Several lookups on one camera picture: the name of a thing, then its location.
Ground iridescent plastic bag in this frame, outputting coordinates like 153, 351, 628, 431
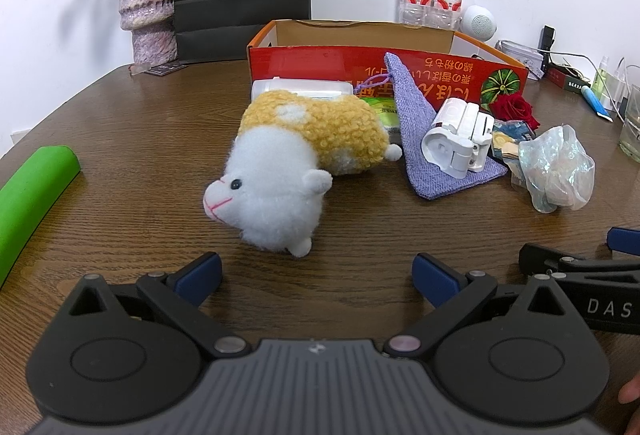
518, 125, 596, 214

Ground white folding plastic device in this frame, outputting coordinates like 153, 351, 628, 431
421, 98, 495, 179

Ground red rose flower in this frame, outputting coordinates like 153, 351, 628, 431
489, 92, 539, 132

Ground white and yellow plush toy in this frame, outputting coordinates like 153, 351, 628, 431
203, 90, 402, 257

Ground purple fabric pouch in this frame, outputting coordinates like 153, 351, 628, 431
355, 52, 508, 201

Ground green tissue packet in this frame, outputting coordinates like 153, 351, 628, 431
362, 97, 401, 144

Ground person's hand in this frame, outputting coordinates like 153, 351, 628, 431
617, 373, 640, 405

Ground clear glass cup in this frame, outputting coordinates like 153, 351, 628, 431
618, 85, 640, 163

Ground blue white tube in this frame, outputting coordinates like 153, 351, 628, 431
580, 85, 613, 123

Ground small green spray bottle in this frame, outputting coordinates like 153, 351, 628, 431
591, 56, 608, 103

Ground red and green box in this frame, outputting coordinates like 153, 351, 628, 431
544, 63, 590, 94

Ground green foam roll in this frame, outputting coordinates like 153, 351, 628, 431
0, 146, 81, 285

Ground white tin box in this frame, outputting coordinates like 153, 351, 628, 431
496, 39, 544, 80

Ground red cardboard box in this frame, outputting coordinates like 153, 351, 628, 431
247, 20, 527, 108

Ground dark card under vase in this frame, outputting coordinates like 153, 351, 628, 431
128, 61, 186, 77

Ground white robot speaker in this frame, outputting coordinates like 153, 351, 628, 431
460, 5, 497, 42

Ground white charging cable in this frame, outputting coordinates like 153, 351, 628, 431
544, 48, 633, 121

